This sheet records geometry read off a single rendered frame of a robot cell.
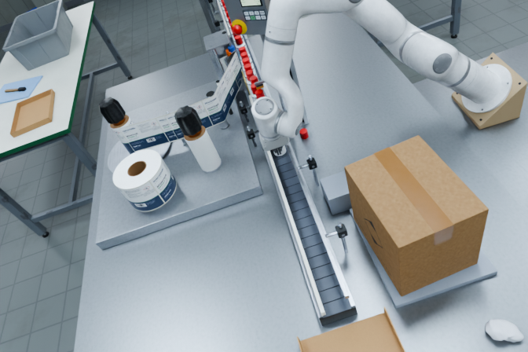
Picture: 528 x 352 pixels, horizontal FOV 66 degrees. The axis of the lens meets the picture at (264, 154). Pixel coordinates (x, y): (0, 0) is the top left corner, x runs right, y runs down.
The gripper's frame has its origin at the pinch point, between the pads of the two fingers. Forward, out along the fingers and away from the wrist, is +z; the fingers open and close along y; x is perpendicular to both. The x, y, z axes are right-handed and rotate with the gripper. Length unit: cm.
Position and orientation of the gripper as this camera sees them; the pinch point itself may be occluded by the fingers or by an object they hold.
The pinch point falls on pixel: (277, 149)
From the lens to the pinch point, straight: 155.7
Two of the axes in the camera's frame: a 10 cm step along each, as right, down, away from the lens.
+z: 1.7, 4.1, 9.0
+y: -9.4, 3.3, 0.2
